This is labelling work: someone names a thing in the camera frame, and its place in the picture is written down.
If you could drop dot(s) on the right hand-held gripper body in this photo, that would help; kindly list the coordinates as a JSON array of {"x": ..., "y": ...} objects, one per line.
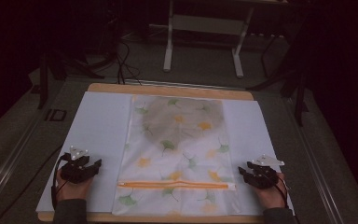
[{"x": 265, "y": 175}]

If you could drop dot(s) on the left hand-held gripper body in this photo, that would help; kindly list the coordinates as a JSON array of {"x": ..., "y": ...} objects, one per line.
[{"x": 74, "y": 172}]

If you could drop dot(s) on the floral mesh laundry bag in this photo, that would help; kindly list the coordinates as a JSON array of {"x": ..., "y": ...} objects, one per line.
[{"x": 180, "y": 174}]

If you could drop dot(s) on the person's left hand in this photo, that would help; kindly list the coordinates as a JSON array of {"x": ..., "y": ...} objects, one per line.
[{"x": 73, "y": 189}]

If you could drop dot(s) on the person's right hand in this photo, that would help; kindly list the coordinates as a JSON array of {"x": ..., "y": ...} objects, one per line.
[{"x": 272, "y": 197}]

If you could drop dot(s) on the white table sheet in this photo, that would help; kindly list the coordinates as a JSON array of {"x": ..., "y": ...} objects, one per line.
[{"x": 102, "y": 124}]

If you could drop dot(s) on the black metal stand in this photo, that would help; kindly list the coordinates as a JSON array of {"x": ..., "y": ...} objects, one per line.
[
  {"x": 43, "y": 81},
  {"x": 298, "y": 93}
]

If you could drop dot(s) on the wooden table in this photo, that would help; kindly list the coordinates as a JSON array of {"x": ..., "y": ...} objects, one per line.
[{"x": 167, "y": 89}]

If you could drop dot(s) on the white metal stand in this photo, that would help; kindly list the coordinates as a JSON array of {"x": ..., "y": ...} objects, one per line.
[{"x": 205, "y": 25}]

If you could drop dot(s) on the metal floor rail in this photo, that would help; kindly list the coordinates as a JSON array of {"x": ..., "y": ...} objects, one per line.
[
  {"x": 318, "y": 168},
  {"x": 9, "y": 158}
]

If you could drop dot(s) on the black floor bracket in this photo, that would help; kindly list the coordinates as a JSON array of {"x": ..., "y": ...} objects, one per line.
[{"x": 56, "y": 115}]

